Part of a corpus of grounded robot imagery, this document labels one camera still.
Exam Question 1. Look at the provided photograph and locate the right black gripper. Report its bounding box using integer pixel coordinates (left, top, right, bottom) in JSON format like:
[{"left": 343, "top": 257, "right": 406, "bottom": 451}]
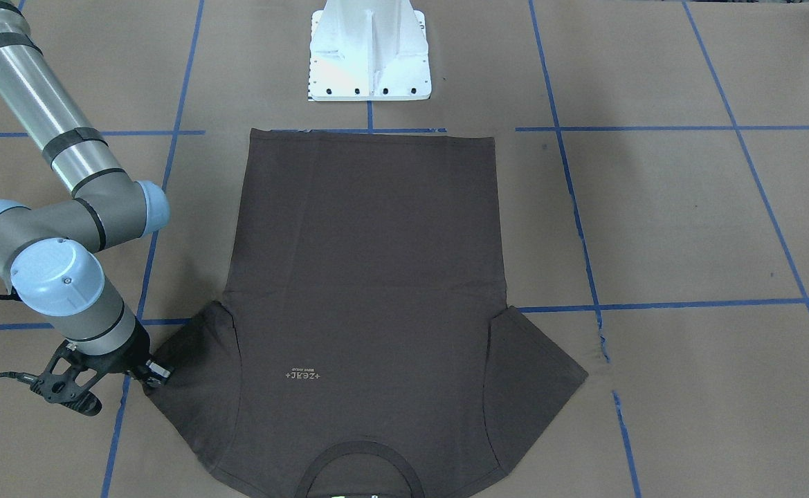
[{"left": 79, "top": 334, "right": 172, "bottom": 388}]

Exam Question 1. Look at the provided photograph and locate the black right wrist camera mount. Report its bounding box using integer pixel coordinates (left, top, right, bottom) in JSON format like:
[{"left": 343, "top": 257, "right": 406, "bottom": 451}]
[{"left": 30, "top": 340, "right": 106, "bottom": 416}]

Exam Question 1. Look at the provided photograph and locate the dark brown t-shirt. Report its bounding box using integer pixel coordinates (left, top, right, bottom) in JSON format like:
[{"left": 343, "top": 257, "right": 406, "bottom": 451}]
[{"left": 147, "top": 129, "right": 588, "bottom": 497}]

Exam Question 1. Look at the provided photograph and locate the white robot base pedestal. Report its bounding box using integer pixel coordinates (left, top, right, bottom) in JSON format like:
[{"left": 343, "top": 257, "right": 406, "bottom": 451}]
[{"left": 307, "top": 1, "right": 433, "bottom": 102}]

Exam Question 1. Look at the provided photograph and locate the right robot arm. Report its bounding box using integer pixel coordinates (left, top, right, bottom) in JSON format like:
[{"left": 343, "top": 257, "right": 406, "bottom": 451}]
[{"left": 0, "top": 1, "right": 171, "bottom": 382}]

